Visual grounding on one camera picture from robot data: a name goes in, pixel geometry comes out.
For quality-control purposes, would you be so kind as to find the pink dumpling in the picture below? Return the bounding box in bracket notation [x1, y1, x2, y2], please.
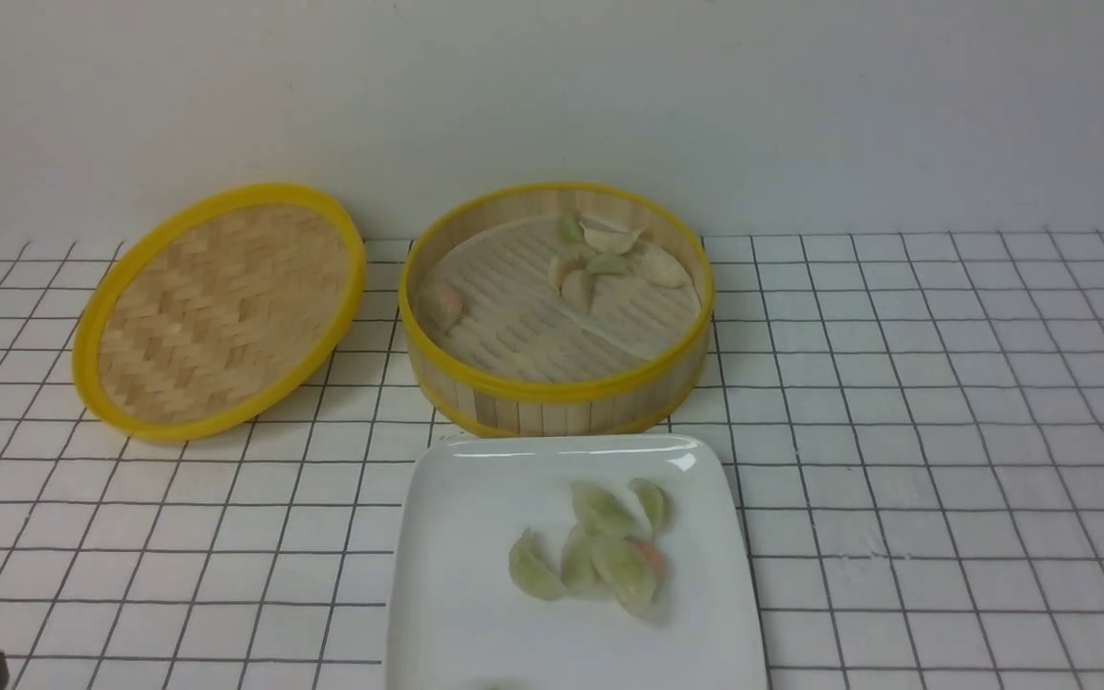
[628, 538, 669, 580]
[416, 280, 465, 336]

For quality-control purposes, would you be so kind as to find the pale green dumpling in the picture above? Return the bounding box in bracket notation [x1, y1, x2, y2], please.
[628, 477, 672, 538]

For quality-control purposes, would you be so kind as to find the white square plate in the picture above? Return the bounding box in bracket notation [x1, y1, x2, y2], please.
[382, 433, 769, 689]

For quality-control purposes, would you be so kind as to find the yellow rimmed bamboo steamer lid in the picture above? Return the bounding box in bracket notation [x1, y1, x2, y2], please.
[71, 183, 367, 443]

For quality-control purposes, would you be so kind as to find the pink dumpling in steamer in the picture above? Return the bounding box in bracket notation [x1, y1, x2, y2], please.
[416, 280, 465, 336]

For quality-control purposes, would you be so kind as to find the yellow rimmed bamboo steamer basket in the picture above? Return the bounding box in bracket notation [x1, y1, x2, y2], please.
[399, 182, 716, 437]

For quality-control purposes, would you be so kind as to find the green dumpling in steamer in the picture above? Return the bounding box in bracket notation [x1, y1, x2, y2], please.
[556, 213, 586, 245]

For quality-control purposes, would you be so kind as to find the white dumpling in steamer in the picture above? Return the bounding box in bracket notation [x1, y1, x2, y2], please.
[577, 217, 643, 255]

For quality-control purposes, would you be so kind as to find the pale dumpling in steamer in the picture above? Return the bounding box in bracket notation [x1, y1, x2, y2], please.
[634, 241, 692, 289]

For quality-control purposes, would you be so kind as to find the white checkered tablecloth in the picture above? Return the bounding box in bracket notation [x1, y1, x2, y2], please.
[0, 232, 1104, 689]

